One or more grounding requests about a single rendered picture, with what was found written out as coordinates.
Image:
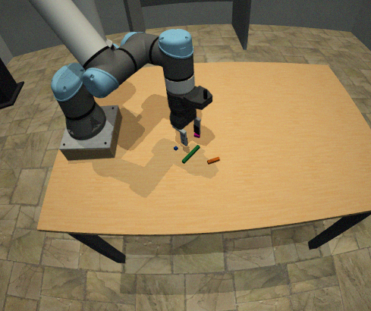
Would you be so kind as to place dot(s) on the green rod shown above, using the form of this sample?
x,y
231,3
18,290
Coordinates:
x,y
190,154

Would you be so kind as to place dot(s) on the orange rod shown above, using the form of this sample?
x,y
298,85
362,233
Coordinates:
x,y
213,160

